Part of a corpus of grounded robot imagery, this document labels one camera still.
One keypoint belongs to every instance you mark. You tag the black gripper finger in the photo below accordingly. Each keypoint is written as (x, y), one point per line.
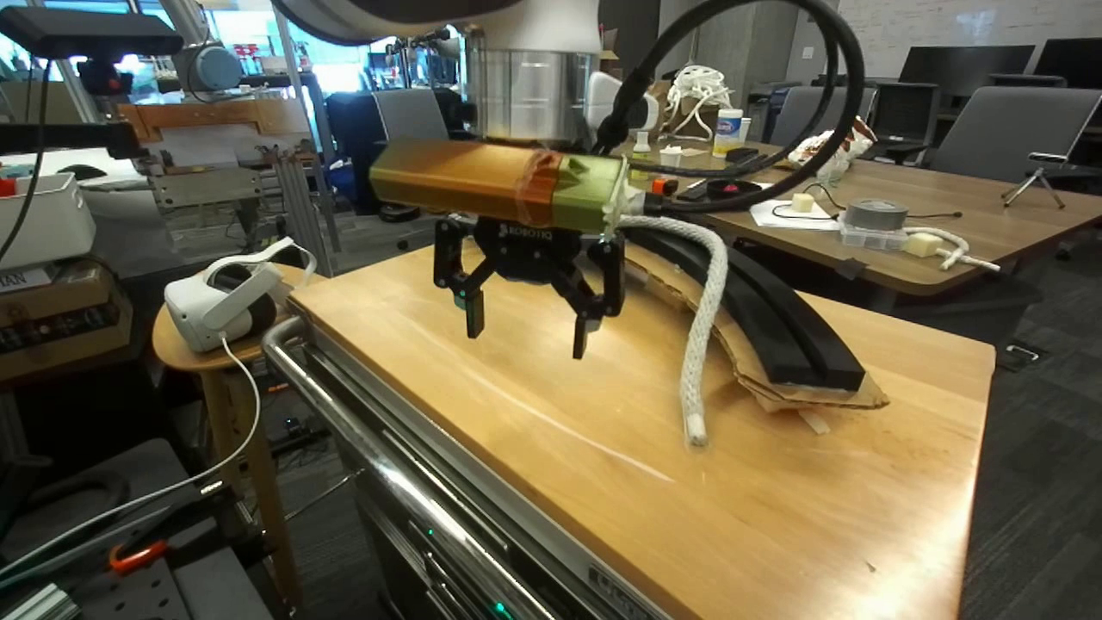
(595, 306)
(468, 287)

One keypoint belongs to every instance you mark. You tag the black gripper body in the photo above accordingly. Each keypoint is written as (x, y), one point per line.
(470, 249)

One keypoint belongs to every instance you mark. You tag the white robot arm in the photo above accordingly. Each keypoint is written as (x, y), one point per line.
(527, 65)

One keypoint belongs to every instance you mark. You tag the curved black board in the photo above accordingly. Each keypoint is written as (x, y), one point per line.
(788, 340)

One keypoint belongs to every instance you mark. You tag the white VR headset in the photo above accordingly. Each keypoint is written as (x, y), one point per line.
(232, 297)

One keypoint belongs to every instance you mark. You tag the round wooden stool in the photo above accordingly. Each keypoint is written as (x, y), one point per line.
(232, 407)

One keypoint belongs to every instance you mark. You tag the grey tape roll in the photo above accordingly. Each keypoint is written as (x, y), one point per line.
(876, 216)

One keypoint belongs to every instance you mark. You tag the long wooden office table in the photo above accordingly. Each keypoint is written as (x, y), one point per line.
(960, 205)

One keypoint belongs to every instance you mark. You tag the white power strip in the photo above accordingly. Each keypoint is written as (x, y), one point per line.
(921, 241)

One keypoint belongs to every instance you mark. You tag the black monitor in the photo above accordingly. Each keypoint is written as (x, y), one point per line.
(964, 65)

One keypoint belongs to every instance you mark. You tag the grey office chair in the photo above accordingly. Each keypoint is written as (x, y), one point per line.
(1006, 131)

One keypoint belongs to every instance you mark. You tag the orange green wrist camera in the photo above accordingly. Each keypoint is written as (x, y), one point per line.
(537, 188)

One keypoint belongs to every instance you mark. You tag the chrome cart handle bar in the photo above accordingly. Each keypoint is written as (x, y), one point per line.
(438, 554)

